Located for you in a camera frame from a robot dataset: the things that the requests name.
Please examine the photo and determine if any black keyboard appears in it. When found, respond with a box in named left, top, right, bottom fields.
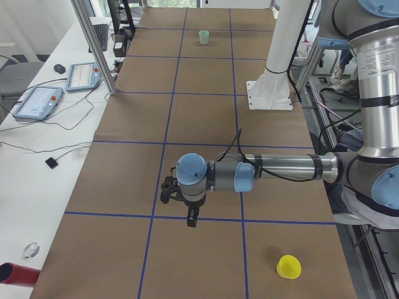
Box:
left=92, top=24, right=108, bottom=52

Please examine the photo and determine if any blue teach pendant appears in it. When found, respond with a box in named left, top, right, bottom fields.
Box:
left=65, top=62, right=102, bottom=92
left=14, top=85, right=64, bottom=121

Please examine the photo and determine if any light green plastic cup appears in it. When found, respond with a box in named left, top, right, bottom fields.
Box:
left=198, top=30, right=209, bottom=45

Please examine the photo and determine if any aluminium frame post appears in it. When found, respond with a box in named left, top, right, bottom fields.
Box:
left=71, top=0, right=117, bottom=95

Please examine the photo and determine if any black computer mouse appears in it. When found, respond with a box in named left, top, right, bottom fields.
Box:
left=53, top=64, right=66, bottom=74

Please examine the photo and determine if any yellow plastic cup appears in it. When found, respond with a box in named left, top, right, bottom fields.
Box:
left=276, top=255, right=302, bottom=279

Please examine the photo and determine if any small black square sensor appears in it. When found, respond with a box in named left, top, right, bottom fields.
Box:
left=45, top=157, right=59, bottom=169

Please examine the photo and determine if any black power adapter box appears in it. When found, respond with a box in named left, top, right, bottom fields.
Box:
left=113, top=31, right=128, bottom=58

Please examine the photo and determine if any clear plastic wrapper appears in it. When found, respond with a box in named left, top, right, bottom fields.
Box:
left=21, top=242, right=40, bottom=260

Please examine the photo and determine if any red cylinder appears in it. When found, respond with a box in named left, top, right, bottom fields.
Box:
left=1, top=262, right=41, bottom=287

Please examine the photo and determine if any black camera mount wrist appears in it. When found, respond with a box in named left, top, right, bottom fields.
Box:
left=160, top=167, right=183, bottom=204

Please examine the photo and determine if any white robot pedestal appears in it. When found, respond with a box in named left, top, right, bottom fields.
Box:
left=246, top=0, right=313, bottom=111

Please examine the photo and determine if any far blue teach pendant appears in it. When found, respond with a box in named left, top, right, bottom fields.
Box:
left=65, top=62, right=102, bottom=92

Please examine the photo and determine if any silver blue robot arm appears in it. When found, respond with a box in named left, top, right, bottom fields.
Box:
left=161, top=1, right=398, bottom=229

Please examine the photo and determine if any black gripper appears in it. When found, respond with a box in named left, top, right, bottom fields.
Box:
left=184, top=199, right=206, bottom=227

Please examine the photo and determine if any near blue teach pendant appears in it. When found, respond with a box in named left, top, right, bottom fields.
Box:
left=14, top=85, right=64, bottom=121

